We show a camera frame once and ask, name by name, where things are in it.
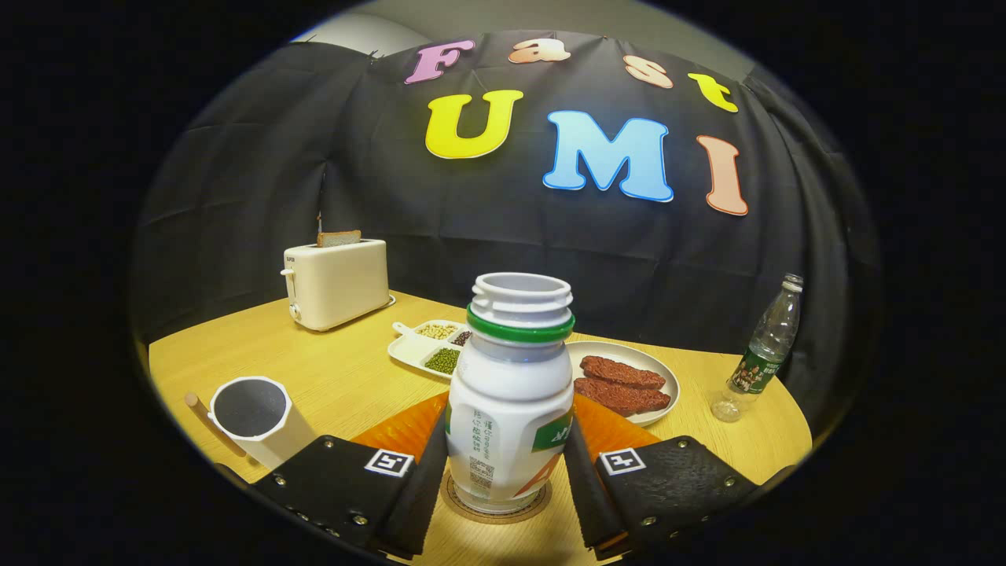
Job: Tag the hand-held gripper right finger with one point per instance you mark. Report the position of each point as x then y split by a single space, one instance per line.
589 495

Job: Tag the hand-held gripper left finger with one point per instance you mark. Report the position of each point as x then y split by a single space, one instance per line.
416 503

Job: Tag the round cork coaster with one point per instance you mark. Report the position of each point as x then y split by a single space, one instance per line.
495 518

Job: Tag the clear plastic water bottle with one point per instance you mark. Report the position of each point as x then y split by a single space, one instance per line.
766 346

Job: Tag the brown meat strip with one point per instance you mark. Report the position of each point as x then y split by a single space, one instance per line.
625 399
621 371

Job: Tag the wooden table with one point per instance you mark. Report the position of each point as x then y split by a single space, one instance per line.
346 377

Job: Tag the white round plate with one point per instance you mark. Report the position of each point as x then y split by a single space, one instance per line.
597 350

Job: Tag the white divided tray of beans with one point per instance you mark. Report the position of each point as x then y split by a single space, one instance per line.
409 350

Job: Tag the cream toaster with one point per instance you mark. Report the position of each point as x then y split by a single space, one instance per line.
338 283

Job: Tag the toast slice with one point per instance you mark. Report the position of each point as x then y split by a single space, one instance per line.
339 238

